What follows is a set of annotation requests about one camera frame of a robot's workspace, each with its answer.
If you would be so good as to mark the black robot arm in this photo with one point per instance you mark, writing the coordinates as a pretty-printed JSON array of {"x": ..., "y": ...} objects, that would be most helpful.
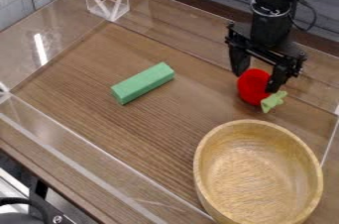
[{"x": 264, "y": 39}]

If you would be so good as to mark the wooden bowl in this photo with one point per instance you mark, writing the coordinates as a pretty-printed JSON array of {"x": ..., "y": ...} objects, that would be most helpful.
[{"x": 256, "y": 174}]

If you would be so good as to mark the green rectangular block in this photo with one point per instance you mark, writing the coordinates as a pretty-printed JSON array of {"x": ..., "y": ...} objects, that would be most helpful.
[{"x": 140, "y": 83}]

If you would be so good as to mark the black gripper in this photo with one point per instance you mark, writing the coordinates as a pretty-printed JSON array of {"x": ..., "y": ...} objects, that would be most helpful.
[{"x": 285, "y": 56}]

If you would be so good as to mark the red plush strawberry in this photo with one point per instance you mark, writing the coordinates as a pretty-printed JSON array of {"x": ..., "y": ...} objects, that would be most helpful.
[{"x": 251, "y": 87}]

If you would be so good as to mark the black metal table bracket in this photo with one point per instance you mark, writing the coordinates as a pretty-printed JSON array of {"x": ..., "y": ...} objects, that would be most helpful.
[{"x": 50, "y": 214}]

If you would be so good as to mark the clear acrylic enclosure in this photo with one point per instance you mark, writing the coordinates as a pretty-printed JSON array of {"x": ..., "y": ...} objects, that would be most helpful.
[{"x": 120, "y": 111}]

